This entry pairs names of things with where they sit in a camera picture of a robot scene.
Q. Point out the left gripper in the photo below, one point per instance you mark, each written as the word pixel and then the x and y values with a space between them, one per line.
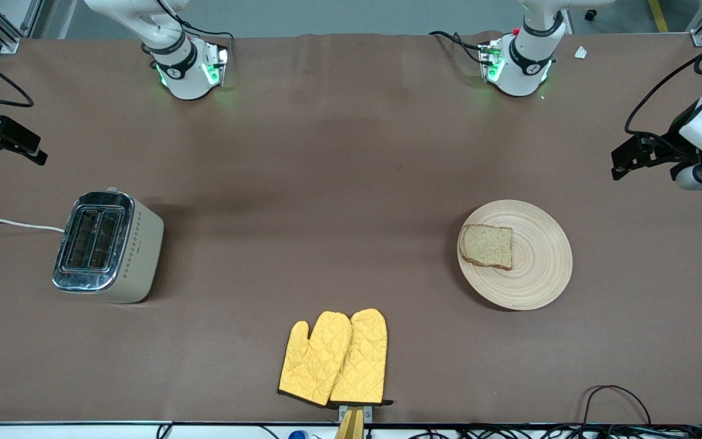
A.
pixel 671 145

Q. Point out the round pale wooden plate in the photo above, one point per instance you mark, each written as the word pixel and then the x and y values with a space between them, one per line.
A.
pixel 540 268

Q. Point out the slice of brown bread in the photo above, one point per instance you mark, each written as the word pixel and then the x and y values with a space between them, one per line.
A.
pixel 485 247

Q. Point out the metal arm base connector block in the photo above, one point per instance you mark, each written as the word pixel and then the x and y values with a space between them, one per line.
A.
pixel 486 58
pixel 220 61

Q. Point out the chrome and beige toaster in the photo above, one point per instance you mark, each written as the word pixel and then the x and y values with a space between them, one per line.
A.
pixel 138 256

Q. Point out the small white paper scrap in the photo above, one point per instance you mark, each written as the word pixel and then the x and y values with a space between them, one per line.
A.
pixel 581 52

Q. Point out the black caster wheel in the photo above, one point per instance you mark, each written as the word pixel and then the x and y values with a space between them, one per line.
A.
pixel 590 14

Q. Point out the yellow quilted oven mitt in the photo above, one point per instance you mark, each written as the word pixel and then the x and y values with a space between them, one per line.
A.
pixel 363 353
pixel 311 360

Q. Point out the small blue object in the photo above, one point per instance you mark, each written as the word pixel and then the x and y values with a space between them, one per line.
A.
pixel 297 435

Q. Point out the wooden clamp piece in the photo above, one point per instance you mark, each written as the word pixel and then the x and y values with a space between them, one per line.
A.
pixel 351 428

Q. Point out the small metal bracket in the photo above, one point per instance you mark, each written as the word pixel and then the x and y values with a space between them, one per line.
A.
pixel 368 413

